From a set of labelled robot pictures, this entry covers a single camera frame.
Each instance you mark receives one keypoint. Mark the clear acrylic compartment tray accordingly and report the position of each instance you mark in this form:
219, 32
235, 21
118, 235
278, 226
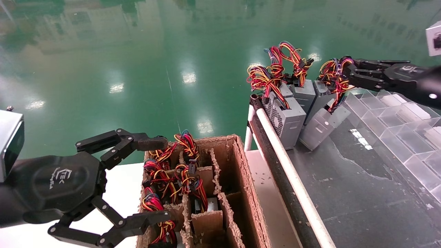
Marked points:
413, 148

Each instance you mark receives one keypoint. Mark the white frame leg pipe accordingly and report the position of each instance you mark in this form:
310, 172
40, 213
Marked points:
248, 134

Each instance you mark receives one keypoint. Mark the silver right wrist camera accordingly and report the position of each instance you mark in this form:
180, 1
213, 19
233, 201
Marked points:
430, 32

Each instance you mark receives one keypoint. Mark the long white frame pipe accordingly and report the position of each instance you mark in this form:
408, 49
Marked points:
293, 175

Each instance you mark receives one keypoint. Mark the dark metal pipe joint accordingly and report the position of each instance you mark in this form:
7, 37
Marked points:
255, 101

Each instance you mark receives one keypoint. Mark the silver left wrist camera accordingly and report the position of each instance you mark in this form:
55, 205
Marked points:
8, 127

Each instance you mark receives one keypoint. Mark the worn cardboard box with dividers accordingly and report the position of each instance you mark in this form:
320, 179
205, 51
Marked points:
248, 193

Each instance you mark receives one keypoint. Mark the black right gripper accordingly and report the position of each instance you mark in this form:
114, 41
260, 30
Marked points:
410, 77

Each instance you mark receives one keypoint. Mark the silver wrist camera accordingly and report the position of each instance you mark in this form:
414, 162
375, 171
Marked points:
430, 32
8, 127

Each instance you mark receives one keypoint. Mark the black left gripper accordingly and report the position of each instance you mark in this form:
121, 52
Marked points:
58, 182

